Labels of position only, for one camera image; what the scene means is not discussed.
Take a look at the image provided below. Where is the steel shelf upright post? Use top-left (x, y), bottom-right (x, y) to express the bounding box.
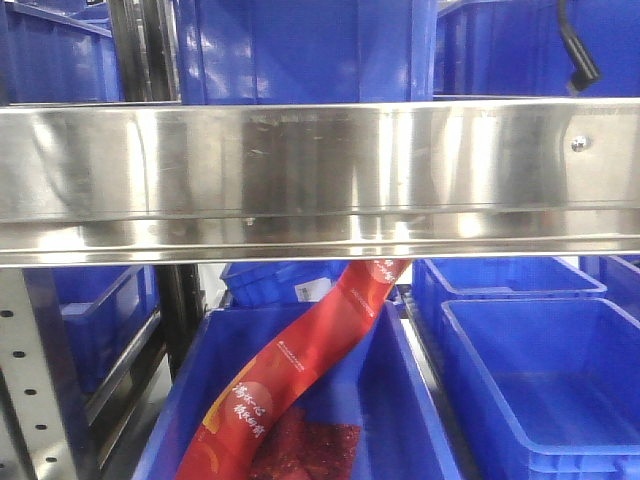
top-left (1, 268), bottom-right (99, 479)

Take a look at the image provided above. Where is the red snack package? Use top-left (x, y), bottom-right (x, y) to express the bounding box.
top-left (176, 259), bottom-right (411, 479)

